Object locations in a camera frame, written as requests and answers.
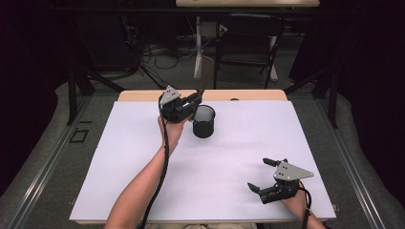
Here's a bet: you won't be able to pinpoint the white table leg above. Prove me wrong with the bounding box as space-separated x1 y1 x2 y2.
193 15 205 81
268 33 280 81

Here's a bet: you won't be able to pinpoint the person's right hand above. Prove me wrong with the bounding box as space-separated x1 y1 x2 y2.
281 187 309 221

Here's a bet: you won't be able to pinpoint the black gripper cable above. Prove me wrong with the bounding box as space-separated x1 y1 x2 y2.
139 115 170 229
297 180 313 229

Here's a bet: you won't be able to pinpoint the black folding chair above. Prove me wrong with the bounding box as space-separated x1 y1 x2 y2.
213 12 287 91

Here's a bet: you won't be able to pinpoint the black metal frame stand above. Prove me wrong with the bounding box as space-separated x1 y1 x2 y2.
66 61 126 126
284 61 340 130

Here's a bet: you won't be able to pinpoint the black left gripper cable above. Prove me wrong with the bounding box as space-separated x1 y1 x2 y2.
139 115 170 229

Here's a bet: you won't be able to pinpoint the black mesh pen holder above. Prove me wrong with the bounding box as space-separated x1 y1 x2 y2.
192 104 217 139

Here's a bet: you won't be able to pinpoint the person's beige pants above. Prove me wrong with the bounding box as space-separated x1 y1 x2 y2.
142 222 260 229

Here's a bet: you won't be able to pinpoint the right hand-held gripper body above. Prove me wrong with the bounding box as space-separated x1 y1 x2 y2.
259 160 315 205

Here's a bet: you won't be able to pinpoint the person's left hand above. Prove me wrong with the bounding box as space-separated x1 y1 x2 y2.
157 114 193 155

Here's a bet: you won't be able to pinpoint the white table mat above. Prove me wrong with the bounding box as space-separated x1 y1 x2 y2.
69 99 337 222

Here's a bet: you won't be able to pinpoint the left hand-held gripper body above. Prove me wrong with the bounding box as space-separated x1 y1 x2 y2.
158 84 196 125

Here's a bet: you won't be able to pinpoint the white power box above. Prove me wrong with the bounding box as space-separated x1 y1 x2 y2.
200 20 222 40

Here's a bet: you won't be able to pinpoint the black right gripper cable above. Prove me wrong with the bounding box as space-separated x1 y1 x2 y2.
297 180 313 229

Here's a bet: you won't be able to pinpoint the tangle of floor cables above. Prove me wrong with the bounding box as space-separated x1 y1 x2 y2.
122 13 196 90

